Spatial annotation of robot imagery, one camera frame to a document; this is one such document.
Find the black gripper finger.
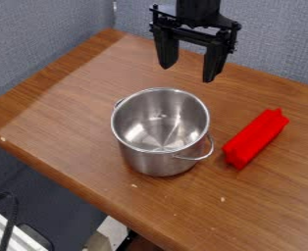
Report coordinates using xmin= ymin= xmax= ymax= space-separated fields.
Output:
xmin=203 ymin=42 xmax=227 ymax=82
xmin=153 ymin=25 xmax=179 ymax=70

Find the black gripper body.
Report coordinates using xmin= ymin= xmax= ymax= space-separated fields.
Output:
xmin=149 ymin=0 xmax=240 ymax=53

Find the red plastic block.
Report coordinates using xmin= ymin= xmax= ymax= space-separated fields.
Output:
xmin=222 ymin=108 xmax=289 ymax=170

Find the stainless steel pot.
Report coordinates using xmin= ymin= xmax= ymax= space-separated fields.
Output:
xmin=111 ymin=87 xmax=215 ymax=176

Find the white box under table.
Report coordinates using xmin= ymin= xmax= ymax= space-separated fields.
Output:
xmin=0 ymin=206 xmax=56 ymax=251

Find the black cable loop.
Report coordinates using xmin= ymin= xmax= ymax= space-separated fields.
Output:
xmin=0 ymin=190 xmax=21 ymax=251

